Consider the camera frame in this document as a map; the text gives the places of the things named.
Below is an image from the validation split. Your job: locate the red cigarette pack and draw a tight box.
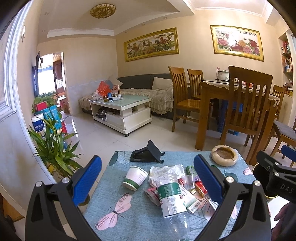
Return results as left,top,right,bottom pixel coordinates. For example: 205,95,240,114
195,181,208,197

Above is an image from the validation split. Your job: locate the white tissue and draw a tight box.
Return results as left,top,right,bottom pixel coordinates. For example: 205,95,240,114
149,164,185,187

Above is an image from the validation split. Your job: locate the white coffee table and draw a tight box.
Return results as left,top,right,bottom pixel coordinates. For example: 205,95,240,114
89,95,152,137

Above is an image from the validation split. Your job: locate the peony painting gold frame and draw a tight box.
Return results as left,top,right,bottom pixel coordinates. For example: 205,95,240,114
210,25,264,62

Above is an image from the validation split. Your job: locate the wall television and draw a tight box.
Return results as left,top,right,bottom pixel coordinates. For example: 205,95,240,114
32,52,40,97

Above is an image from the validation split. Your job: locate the green bottle cap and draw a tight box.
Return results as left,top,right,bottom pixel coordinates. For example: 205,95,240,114
186,166,197,177

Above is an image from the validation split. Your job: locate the beige stone ashtray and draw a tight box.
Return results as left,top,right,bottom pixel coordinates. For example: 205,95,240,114
211,145,238,167

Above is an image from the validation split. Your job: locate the person's right hand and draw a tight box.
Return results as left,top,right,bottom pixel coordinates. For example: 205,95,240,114
271,202,295,240

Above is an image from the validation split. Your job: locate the wall shelf with items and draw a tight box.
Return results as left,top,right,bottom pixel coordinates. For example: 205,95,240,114
279,30,295,96

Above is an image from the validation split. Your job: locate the blue carton box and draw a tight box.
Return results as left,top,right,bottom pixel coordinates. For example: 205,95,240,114
41,105,62,130

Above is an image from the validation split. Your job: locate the black folding phone stand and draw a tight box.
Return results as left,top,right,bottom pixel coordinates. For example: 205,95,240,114
129,140,165,164

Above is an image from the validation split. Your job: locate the near wooden dining chair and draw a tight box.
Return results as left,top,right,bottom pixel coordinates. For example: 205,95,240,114
220,66,273,164

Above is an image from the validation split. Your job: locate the white green medicine box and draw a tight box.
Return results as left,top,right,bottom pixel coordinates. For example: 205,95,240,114
179,185,201,214

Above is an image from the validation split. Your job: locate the red plastic bag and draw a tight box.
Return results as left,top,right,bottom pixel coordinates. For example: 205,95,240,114
97,81,112,97

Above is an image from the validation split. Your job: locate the blue butterfly tablecloth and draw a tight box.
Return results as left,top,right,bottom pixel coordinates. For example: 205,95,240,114
84,151,255,240

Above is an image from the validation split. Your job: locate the clear plastic water bottle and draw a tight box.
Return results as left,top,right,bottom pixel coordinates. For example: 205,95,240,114
156,173,190,240

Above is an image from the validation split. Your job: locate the wooden dining table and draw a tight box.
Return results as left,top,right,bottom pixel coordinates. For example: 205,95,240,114
195,80,280,165

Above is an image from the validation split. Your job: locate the far wooden chair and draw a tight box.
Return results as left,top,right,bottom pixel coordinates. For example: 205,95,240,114
273,85,286,120

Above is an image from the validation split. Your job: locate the white green paper cup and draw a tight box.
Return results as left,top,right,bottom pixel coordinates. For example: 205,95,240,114
123,166,149,191

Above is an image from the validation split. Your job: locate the horses painting gold frame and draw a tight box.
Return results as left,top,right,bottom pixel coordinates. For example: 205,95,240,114
124,28,179,62

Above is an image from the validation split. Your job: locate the left wooden dining chair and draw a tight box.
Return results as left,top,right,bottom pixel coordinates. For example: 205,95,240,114
168,66,200,132

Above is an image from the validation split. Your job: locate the cushioned wooden chair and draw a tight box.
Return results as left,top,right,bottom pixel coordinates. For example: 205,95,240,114
270,120,296,157

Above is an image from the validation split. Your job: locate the green potted plant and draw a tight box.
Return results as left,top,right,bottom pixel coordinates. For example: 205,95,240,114
28,118,82,177

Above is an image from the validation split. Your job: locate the dark sofa with lace cover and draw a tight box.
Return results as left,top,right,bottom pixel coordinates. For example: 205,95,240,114
78,73,176,120

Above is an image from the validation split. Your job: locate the white sofa pillow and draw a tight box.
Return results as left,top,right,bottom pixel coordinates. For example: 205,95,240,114
152,76,173,91

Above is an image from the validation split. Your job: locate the blue plastic stool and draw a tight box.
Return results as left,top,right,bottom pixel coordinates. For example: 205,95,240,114
217,100,243,136

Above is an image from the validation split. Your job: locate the gold ceiling lamp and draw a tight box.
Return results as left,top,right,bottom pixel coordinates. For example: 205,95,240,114
90,3,116,19

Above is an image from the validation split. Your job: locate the black gold-rimmed trash bin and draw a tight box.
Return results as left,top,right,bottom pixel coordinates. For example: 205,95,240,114
252,163,277,199

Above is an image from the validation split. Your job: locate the wooden dining chair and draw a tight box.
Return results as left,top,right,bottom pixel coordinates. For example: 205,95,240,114
168,66,200,132
220,66,273,164

